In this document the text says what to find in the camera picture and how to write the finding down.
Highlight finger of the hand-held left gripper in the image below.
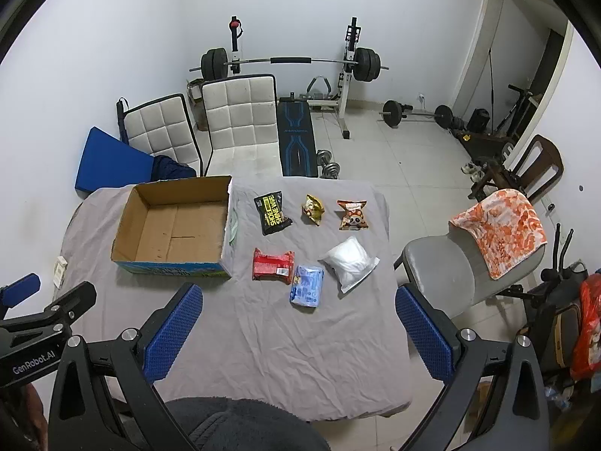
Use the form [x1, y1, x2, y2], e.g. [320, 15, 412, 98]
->
[0, 273, 42, 311]
[42, 281, 97, 336]

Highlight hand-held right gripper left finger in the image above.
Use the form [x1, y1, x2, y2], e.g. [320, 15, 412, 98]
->
[48, 283, 204, 451]

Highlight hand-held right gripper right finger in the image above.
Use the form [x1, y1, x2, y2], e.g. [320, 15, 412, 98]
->
[395, 285, 551, 451]

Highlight white zip bag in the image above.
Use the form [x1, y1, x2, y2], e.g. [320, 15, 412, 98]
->
[318, 238, 381, 295]

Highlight cardboard box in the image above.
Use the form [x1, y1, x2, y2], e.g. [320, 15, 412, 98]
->
[111, 175, 240, 279]

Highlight red floral snack packet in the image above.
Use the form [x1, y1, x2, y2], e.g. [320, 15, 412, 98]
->
[252, 247, 296, 285]

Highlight light blue wipes packet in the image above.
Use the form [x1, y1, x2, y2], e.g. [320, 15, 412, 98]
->
[288, 264, 326, 310]

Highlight orange snack packet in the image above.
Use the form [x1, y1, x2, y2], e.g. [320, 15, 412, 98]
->
[337, 199, 369, 232]

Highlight black wipes packet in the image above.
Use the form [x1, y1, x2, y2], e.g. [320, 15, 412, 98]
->
[254, 191, 293, 236]

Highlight yellow snack packet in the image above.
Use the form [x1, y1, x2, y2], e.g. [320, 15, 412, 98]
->
[301, 194, 326, 225]

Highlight small white box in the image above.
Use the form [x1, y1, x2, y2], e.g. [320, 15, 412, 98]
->
[51, 256, 69, 288]

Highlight grey office chair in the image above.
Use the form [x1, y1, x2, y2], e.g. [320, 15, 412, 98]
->
[394, 188, 548, 321]

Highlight grey table cloth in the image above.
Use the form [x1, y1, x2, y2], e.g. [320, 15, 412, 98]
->
[61, 179, 414, 423]

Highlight person's dark fleece clothing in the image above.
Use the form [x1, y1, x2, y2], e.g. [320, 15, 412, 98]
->
[163, 397, 330, 451]

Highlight orange floral towel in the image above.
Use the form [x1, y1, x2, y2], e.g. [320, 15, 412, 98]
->
[449, 188, 550, 281]

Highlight black exercise machine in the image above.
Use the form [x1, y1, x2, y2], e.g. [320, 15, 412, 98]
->
[520, 222, 590, 373]

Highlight blue foam mat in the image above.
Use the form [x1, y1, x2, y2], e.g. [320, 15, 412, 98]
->
[74, 125, 159, 197]

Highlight red plastic bag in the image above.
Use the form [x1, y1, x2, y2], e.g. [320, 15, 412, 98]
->
[570, 273, 601, 381]

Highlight dark blue cloth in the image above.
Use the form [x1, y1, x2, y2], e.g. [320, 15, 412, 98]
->
[151, 154, 197, 182]

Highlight white shoes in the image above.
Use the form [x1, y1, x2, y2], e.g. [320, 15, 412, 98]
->
[461, 159, 485, 182]

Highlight black pole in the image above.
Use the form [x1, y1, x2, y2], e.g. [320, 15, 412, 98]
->
[116, 97, 130, 144]

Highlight white padded chair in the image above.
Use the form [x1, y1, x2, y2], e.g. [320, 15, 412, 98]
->
[201, 74, 283, 179]
[123, 93, 203, 177]

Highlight dark wooden chair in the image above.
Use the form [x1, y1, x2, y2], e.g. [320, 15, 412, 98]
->
[468, 134, 565, 201]

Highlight black speaker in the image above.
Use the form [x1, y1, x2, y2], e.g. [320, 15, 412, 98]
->
[466, 107, 491, 133]

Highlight short barbell with black plates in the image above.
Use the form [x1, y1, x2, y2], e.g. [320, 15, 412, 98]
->
[379, 99, 454, 129]

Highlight black and blue weight bench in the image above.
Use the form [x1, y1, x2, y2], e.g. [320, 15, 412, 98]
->
[275, 96, 317, 179]

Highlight white barbell rack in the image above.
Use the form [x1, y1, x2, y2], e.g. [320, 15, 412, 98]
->
[227, 16, 362, 141]

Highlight long barbell with black plates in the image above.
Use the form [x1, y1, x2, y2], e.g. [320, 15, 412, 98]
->
[190, 47, 390, 82]

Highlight grey cable handle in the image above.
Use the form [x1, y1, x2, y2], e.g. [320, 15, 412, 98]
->
[307, 74, 339, 102]

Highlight white door frame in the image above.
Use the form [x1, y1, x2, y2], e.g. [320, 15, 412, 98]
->
[450, 0, 574, 152]

